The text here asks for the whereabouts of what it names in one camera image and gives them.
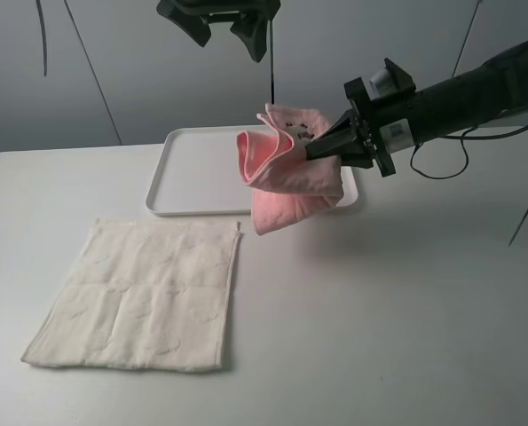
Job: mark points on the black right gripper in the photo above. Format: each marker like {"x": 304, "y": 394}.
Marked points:
{"x": 356, "y": 137}

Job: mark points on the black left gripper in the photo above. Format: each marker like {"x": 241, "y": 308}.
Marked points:
{"x": 252, "y": 31}

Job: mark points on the pink towel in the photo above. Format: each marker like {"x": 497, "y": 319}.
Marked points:
{"x": 287, "y": 187}

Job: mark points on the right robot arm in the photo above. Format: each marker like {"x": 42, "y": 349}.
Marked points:
{"x": 389, "y": 114}

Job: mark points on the white rectangular plastic tray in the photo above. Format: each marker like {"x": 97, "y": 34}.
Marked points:
{"x": 198, "y": 174}

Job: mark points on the cream white towel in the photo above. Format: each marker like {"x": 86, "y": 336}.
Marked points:
{"x": 143, "y": 295}

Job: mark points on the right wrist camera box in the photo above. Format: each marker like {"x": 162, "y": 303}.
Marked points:
{"x": 391, "y": 80}

